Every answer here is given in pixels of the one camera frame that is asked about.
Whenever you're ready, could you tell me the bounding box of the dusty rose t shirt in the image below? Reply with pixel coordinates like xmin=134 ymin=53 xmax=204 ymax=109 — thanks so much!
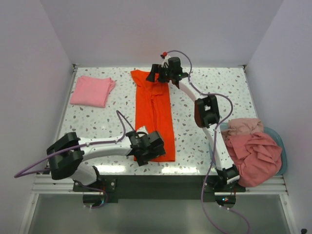
xmin=225 ymin=132 xmax=282 ymax=187

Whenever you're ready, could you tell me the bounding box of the orange t shirt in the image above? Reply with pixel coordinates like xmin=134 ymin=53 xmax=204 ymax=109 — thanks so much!
xmin=130 ymin=70 xmax=176 ymax=162

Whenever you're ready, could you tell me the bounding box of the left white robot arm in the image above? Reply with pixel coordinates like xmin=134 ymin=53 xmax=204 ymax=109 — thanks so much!
xmin=47 ymin=131 xmax=166 ymax=186

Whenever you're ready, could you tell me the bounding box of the beige pink t shirt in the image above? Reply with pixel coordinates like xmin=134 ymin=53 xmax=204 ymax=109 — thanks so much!
xmin=221 ymin=118 xmax=264 ymax=140

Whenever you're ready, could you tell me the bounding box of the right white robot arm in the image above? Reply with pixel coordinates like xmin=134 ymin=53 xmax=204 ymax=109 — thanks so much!
xmin=146 ymin=53 xmax=240 ymax=186

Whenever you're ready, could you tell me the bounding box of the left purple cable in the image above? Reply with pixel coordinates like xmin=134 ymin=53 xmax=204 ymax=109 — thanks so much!
xmin=14 ymin=110 xmax=147 ymax=209

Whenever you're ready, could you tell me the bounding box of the aluminium frame rail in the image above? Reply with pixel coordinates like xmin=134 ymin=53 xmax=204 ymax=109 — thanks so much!
xmin=31 ymin=175 xmax=288 ymax=195

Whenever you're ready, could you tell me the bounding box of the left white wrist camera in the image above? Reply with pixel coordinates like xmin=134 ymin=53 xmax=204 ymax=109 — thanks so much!
xmin=136 ymin=126 xmax=148 ymax=135

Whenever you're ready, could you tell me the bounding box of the light blue plastic basket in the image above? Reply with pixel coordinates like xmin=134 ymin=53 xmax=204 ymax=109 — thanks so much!
xmin=209 ymin=122 xmax=288 ymax=176

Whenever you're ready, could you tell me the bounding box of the folded pink t shirt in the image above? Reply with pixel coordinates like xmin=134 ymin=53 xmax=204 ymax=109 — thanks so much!
xmin=70 ymin=76 xmax=116 ymax=108

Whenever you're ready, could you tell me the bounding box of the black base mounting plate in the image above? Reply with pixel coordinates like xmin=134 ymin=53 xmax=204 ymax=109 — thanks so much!
xmin=73 ymin=175 xmax=246 ymax=203

